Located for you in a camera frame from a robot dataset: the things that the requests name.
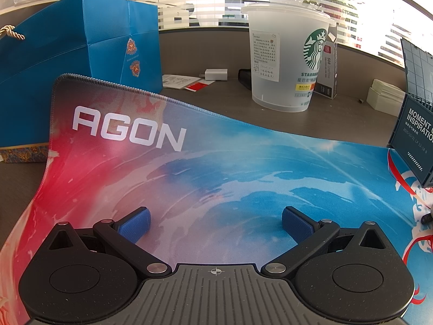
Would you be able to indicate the printed red blue desk mat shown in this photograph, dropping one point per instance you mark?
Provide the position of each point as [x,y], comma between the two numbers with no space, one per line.
[203,176]

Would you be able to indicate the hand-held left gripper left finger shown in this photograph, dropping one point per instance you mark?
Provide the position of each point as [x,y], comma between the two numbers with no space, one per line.
[135,226]

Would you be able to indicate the grey white carton box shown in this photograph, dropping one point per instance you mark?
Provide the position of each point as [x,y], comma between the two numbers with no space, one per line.
[328,74]

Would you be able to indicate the black screwdriver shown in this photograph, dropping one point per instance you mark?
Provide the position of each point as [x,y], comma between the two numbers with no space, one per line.
[425,218]

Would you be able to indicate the small black object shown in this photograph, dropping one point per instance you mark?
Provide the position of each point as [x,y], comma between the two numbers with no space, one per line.
[244,78]

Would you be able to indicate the white paper leaflet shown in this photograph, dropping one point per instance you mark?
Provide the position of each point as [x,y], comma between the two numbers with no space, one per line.
[176,81]

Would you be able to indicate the dark blue container box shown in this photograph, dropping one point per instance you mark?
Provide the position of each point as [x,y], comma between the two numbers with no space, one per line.
[416,135]

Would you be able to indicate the red card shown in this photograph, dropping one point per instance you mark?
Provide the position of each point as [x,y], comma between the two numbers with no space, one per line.
[198,86]

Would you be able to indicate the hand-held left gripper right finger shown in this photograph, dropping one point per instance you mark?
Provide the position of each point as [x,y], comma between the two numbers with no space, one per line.
[296,222]

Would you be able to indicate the white power adapter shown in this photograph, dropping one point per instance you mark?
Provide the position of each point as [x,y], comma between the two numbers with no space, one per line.
[215,74]

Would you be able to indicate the white plastic box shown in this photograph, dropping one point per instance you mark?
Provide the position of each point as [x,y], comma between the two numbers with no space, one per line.
[384,100]

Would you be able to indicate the clear plastic cup green logo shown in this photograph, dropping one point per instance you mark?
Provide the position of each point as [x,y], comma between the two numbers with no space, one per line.
[270,74]

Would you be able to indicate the blue paper gift bag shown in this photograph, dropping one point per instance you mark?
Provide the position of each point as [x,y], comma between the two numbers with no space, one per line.
[67,57]

